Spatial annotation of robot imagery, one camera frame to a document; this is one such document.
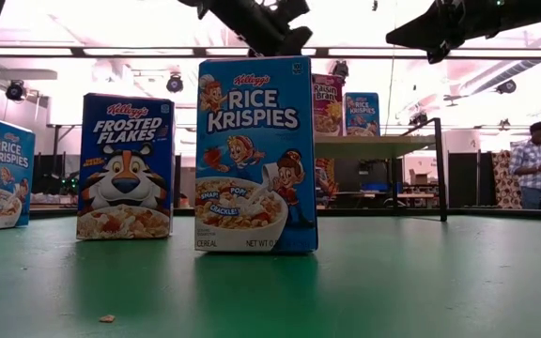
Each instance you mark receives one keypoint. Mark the background work table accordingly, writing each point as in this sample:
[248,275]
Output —
[416,196]

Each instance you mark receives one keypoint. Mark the person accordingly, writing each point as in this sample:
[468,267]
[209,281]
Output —
[531,164]

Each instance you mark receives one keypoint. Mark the black partition panel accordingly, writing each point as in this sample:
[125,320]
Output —
[463,180]

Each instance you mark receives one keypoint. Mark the green felt table mat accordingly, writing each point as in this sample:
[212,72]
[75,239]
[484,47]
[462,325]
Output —
[392,291]

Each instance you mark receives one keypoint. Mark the Frosted Flakes cereal box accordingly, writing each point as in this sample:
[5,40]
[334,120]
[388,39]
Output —
[125,141]

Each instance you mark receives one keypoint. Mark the Rice Krispies cereal box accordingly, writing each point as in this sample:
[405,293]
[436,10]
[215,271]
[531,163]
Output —
[7,188]
[256,117]
[362,115]

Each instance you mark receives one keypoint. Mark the Raisin Bran cereal box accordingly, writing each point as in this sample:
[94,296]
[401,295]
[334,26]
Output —
[329,108]

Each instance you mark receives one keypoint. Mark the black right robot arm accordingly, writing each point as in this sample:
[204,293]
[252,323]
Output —
[533,14]

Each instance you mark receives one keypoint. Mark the small cardboard box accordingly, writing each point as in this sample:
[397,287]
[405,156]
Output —
[421,177]

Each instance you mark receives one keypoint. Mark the brown spotted fabric divider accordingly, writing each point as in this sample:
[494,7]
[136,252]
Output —
[503,180]

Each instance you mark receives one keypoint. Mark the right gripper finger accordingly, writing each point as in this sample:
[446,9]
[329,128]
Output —
[423,19]
[421,38]

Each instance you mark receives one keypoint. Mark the black ceiling spotlight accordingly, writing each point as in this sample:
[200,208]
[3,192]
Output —
[505,87]
[341,68]
[15,90]
[174,83]

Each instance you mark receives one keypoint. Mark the orange patterned object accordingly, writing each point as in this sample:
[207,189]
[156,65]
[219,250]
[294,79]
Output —
[326,176]

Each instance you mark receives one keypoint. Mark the black aluminium table frame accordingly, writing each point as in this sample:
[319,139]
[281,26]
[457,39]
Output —
[47,212]

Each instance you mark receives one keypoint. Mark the small tan crumb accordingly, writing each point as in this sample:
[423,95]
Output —
[107,319]

